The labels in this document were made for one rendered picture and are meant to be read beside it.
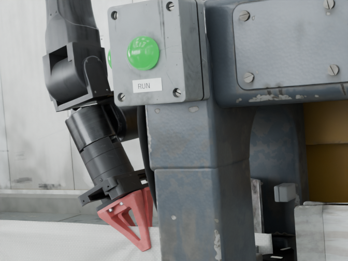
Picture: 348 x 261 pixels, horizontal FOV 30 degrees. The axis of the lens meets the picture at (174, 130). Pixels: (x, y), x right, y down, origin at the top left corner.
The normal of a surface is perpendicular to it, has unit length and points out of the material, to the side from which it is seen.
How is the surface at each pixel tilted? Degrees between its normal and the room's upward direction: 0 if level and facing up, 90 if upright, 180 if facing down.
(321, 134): 90
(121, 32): 90
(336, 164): 90
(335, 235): 90
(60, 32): 82
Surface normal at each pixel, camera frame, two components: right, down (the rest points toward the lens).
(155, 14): -0.52, 0.08
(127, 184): 0.75, -0.47
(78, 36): 0.69, -0.22
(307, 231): -0.27, 0.07
